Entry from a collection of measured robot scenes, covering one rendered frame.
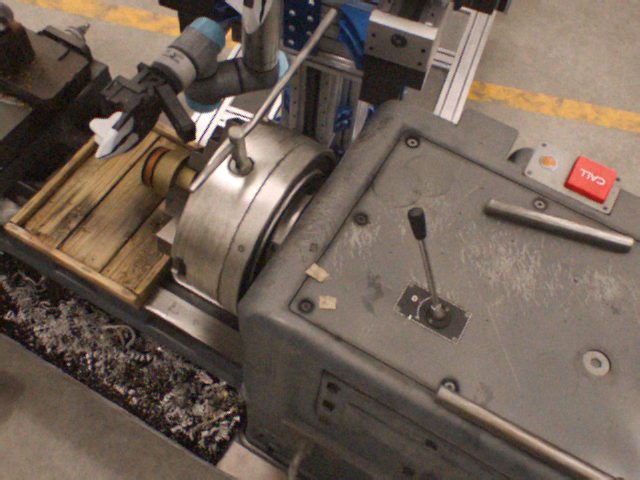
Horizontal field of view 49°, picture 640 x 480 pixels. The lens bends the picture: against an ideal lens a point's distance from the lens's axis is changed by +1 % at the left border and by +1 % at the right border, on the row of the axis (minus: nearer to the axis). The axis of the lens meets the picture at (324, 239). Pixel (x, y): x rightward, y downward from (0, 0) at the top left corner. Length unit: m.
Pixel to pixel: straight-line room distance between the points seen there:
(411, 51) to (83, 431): 1.42
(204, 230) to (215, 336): 0.33
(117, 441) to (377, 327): 1.39
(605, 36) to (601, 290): 2.41
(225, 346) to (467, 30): 1.83
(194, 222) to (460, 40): 1.91
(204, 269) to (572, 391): 0.54
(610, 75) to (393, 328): 2.41
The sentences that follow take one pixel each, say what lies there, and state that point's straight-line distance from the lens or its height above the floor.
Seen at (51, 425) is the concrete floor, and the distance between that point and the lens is 2.23.
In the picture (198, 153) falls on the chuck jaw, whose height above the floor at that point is 1.14.
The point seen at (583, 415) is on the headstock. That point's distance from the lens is 0.93.
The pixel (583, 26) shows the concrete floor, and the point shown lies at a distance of 3.35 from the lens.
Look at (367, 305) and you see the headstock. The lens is 0.90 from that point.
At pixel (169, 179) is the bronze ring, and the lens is 1.17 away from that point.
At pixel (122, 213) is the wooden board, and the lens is 1.42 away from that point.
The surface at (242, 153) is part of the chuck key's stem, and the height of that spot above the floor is 1.28.
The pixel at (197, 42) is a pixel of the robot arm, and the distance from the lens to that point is 1.37.
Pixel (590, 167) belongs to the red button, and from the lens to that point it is 1.10.
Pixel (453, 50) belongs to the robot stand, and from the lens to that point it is 2.74.
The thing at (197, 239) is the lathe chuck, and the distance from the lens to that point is 1.04.
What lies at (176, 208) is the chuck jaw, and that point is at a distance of 1.14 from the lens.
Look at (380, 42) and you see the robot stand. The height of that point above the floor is 1.07.
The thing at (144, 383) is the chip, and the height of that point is 0.59.
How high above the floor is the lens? 2.07
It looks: 60 degrees down
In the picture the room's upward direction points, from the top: 8 degrees clockwise
